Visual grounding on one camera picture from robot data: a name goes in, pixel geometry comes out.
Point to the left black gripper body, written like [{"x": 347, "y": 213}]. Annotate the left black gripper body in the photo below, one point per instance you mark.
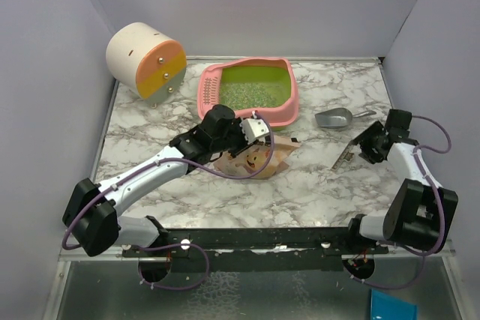
[{"x": 235, "y": 142}]

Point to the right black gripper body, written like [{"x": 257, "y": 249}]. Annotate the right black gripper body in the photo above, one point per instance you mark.
[{"x": 369, "y": 148}]

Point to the orange cat litter bag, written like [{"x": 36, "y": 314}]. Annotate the orange cat litter bag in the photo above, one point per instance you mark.
[{"x": 252, "y": 159}]

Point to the grey metal litter scoop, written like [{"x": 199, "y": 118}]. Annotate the grey metal litter scoop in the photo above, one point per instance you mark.
[{"x": 339, "y": 118}]

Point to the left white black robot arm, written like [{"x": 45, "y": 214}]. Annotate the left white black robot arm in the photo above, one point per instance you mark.
[{"x": 94, "y": 216}]

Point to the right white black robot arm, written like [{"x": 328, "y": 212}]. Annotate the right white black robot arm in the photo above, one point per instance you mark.
[{"x": 421, "y": 213}]

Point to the pink and green litter box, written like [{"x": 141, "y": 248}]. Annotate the pink and green litter box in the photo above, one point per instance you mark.
[{"x": 266, "y": 85}]

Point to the cream cylindrical cat house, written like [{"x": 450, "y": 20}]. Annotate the cream cylindrical cat house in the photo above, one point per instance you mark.
[{"x": 149, "y": 63}]

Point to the blue plastic object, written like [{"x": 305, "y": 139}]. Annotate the blue plastic object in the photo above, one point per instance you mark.
[{"x": 387, "y": 307}]

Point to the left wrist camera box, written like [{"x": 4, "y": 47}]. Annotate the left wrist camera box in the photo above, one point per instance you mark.
[{"x": 254, "y": 128}]

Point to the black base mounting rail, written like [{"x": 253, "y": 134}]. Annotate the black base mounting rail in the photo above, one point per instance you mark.
[{"x": 254, "y": 249}]

